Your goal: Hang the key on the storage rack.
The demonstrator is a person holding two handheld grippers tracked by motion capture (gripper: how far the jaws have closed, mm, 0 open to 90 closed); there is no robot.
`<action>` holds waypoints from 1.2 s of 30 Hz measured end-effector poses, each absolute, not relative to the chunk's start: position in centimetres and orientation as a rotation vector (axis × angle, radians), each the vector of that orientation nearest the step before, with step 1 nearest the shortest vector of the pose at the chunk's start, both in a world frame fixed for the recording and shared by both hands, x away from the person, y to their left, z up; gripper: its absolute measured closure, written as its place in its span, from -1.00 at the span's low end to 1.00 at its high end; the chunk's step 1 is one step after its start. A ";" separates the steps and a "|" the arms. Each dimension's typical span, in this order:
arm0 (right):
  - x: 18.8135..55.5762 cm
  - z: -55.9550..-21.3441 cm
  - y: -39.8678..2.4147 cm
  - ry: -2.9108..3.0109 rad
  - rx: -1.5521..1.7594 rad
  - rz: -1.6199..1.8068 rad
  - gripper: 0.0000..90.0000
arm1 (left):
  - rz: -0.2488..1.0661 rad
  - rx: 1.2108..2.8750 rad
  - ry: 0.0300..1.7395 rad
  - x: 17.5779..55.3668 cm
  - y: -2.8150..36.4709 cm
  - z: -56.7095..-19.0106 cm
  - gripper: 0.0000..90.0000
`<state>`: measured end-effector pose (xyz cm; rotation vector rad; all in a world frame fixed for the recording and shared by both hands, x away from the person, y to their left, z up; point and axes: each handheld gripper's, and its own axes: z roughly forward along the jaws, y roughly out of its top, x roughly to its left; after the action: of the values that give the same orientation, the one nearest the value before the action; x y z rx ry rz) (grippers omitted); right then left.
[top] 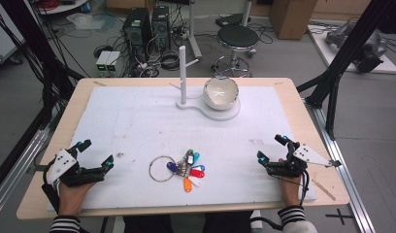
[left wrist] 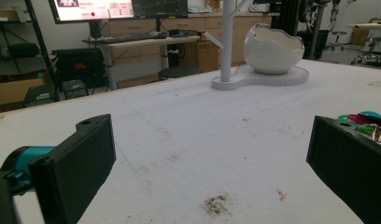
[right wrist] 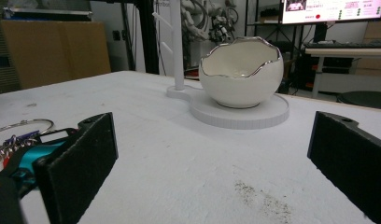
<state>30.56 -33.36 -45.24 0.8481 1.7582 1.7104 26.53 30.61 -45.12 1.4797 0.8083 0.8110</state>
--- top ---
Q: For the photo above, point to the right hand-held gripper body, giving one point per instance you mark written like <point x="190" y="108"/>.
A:
<point x="307" y="155"/>

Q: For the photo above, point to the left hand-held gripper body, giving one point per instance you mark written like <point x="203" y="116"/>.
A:
<point x="61" y="163"/>

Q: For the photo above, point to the person's left hand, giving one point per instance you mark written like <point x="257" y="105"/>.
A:
<point x="72" y="198"/>

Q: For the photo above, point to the person's right hand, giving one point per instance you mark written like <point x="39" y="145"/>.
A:
<point x="290" y="192"/>

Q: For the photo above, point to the white foam mat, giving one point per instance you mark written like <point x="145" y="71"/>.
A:
<point x="138" y="129"/>

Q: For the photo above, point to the white eggshell bowl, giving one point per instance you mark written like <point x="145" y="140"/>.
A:
<point x="218" y="96"/>

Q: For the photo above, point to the white power supply box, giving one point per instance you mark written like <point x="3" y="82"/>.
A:
<point x="113" y="61"/>
<point x="103" y="61"/>

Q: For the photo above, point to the white floor platform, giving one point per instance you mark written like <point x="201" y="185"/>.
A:
<point x="332" y="56"/>

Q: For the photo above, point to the black round stool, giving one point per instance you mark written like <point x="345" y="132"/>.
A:
<point x="237" y="37"/>

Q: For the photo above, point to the cardboard box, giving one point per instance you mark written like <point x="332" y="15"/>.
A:
<point x="293" y="17"/>

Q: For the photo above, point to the clear plastic sheet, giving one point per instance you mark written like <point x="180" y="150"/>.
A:
<point x="89" y="22"/>

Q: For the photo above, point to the grey robot equipment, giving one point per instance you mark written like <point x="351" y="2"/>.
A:
<point x="370" y="48"/>

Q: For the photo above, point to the black computer tower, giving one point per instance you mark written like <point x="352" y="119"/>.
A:
<point x="136" y="30"/>
<point x="161" y="27"/>

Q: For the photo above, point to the flat black case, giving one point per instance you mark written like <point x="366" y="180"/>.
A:
<point x="230" y="20"/>

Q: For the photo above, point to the round white tabletop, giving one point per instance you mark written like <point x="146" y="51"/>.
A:
<point x="65" y="7"/>

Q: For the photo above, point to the white table leg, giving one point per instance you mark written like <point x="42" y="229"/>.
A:
<point x="192" y="29"/>

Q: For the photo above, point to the aluminium rail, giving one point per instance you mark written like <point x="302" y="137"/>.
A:
<point x="345" y="174"/>
<point x="15" y="174"/>

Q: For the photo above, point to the black metal frame strut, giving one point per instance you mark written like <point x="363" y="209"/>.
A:
<point x="345" y="51"/>
<point x="27" y="42"/>

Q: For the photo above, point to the white stand with post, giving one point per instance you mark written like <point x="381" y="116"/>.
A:
<point x="183" y="81"/>

